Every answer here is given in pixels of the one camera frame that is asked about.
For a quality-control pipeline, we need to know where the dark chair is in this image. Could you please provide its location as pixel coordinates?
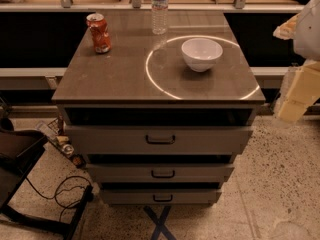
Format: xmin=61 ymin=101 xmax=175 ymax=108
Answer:
xmin=0 ymin=118 xmax=93 ymax=240

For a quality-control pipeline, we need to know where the grey top drawer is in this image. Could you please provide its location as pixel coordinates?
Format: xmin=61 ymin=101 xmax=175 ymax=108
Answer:
xmin=66 ymin=126 xmax=253 ymax=155

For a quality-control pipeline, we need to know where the orange crushed soda can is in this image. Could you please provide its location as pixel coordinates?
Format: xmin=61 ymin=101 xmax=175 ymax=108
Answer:
xmin=86 ymin=13 xmax=111 ymax=54

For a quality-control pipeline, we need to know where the white ceramic bowl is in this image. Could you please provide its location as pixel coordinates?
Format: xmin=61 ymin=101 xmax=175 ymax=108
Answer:
xmin=181 ymin=38 xmax=223 ymax=72

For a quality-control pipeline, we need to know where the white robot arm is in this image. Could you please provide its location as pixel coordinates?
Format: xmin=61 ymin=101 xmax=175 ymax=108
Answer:
xmin=273 ymin=0 xmax=320 ymax=123

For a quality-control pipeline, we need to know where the grey drawer cabinet brown top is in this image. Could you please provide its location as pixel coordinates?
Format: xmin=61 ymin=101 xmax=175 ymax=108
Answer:
xmin=53 ymin=10 xmax=265 ymax=191

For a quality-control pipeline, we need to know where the clear plastic water bottle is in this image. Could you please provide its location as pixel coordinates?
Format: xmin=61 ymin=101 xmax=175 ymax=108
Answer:
xmin=151 ymin=0 xmax=169 ymax=35

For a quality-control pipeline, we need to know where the grey bottom drawer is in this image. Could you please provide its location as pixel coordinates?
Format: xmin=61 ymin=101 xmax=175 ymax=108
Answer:
xmin=100 ymin=189 xmax=222 ymax=205

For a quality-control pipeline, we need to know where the black cable on floor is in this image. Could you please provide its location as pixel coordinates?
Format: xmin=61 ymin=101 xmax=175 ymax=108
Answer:
xmin=25 ymin=175 xmax=93 ymax=222

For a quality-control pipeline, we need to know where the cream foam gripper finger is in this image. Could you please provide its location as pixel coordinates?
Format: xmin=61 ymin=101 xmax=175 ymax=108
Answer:
xmin=273 ymin=15 xmax=298 ymax=40
xmin=275 ymin=60 xmax=320 ymax=123

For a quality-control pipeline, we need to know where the blue tape cross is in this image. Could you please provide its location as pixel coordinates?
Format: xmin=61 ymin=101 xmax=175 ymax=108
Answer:
xmin=144 ymin=206 xmax=177 ymax=240

